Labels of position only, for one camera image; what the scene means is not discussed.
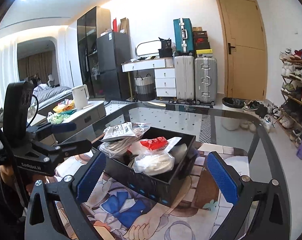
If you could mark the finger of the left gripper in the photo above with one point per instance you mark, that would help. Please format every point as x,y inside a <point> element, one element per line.
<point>69,149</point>
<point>63,128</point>

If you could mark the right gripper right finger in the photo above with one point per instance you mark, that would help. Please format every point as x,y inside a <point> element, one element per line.
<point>271,216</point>

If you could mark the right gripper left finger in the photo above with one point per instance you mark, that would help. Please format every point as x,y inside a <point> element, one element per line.
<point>43,220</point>

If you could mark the adidas striped sock bag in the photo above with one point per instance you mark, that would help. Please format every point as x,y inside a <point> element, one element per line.
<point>115,149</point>

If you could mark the red white balloon glue bag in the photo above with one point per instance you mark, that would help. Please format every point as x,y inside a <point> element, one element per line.
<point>148,146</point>

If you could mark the person's left hand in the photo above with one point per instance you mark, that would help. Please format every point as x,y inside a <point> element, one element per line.
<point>8,176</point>

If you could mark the grey low cabinet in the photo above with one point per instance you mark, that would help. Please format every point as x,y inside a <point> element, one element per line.
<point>83,118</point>

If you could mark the white electric kettle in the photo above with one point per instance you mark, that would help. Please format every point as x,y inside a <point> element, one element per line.
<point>80,96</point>

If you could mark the black cardboard box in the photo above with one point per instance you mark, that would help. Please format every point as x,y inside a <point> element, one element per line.
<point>162,188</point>

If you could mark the bagged white cloth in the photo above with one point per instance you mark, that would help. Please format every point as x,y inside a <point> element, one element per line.
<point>153,164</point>

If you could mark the white trash bin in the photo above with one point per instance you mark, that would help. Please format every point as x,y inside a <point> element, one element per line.
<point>231,107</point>

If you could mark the black refrigerator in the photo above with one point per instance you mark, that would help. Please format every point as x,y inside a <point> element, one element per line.
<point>114,50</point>

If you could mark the wooden shoe rack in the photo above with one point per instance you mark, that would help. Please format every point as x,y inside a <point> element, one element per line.
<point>291,90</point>

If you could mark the striped laundry basket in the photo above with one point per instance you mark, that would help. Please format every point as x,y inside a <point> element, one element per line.
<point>145,87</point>

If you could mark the black glass wardrobe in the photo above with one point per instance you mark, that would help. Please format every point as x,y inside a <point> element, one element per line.
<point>90,26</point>

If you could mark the white drawer desk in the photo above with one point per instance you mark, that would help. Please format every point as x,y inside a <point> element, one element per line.
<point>162,70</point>

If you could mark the oval desk mirror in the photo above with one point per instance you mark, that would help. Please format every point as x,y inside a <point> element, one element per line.
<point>147,49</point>

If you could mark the black bag on desk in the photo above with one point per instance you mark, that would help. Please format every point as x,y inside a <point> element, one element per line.
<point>166,49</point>

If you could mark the silver aluminium suitcase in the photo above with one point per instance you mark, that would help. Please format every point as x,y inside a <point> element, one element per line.
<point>206,77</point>

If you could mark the white suitcase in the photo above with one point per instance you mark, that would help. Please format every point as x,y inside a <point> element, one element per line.
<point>184,76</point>

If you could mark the wooden door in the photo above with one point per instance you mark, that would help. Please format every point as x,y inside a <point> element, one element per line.
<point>245,49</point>

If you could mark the stacked shoe boxes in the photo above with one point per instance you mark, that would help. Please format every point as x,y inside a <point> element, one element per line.
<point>201,42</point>

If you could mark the teal suitcase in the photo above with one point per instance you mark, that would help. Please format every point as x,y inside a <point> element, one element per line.
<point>183,36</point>

